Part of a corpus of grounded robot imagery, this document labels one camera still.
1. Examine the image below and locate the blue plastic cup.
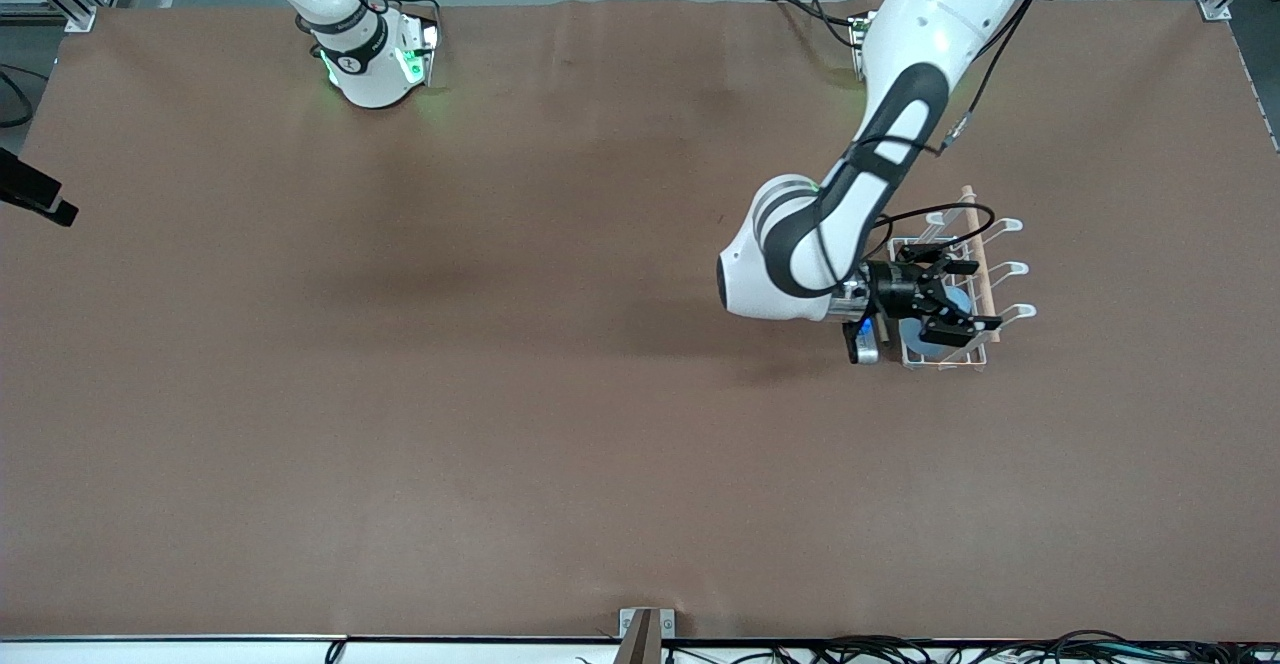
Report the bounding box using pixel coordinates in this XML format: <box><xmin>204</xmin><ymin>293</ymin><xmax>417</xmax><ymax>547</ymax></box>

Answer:
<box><xmin>897</xmin><ymin>284</ymin><xmax>973</xmax><ymax>362</ymax></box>

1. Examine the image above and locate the brown table cover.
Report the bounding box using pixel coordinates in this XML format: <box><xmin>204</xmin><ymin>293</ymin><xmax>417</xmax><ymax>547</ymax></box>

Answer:
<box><xmin>0</xmin><ymin>0</ymin><xmax>1280</xmax><ymax>642</ymax></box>

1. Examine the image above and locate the black cable bundle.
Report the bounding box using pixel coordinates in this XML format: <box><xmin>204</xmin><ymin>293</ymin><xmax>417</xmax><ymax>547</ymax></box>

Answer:
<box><xmin>575</xmin><ymin>630</ymin><xmax>1280</xmax><ymax>664</ymax></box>

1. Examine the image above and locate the white wire cup holder rack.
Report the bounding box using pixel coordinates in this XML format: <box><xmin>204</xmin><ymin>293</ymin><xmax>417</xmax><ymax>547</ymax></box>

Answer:
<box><xmin>887</xmin><ymin>185</ymin><xmax>1038</xmax><ymax>373</ymax></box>

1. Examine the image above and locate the grey metal bracket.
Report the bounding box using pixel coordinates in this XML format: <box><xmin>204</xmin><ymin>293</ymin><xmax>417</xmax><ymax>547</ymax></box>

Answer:
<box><xmin>619</xmin><ymin>608</ymin><xmax>676</xmax><ymax>639</ymax></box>

